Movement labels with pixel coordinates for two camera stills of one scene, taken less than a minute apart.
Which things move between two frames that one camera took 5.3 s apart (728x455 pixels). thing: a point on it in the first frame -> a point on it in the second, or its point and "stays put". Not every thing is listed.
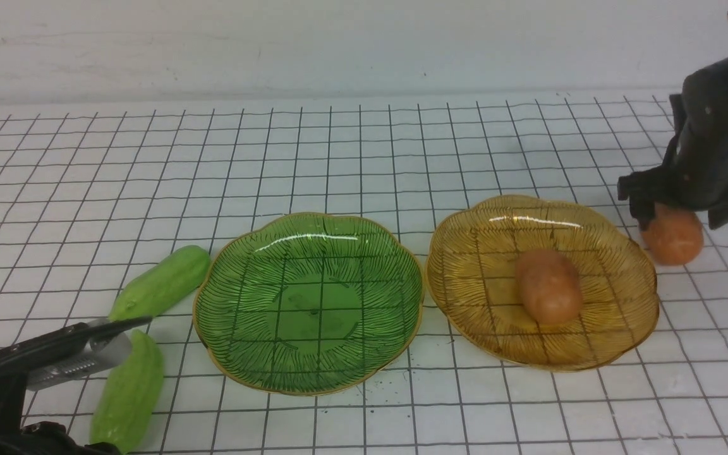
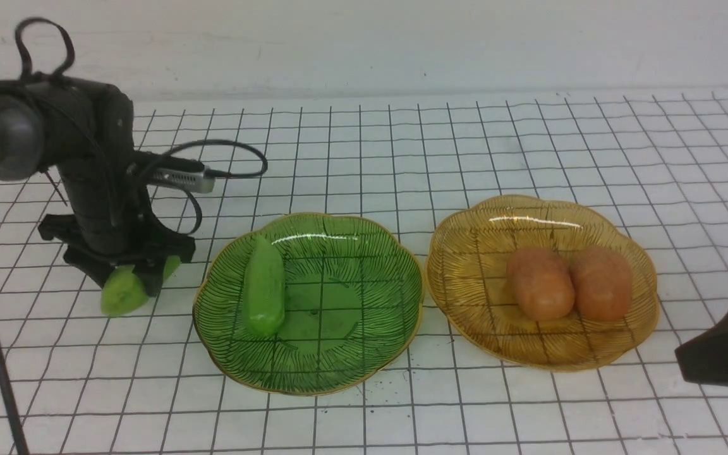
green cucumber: x=127 y=403 -> x=125 y=291
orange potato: x=675 y=236 -> x=603 y=282
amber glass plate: x=472 y=279 stays put
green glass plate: x=307 y=304 stays put
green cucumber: x=163 y=285 -> x=263 y=301
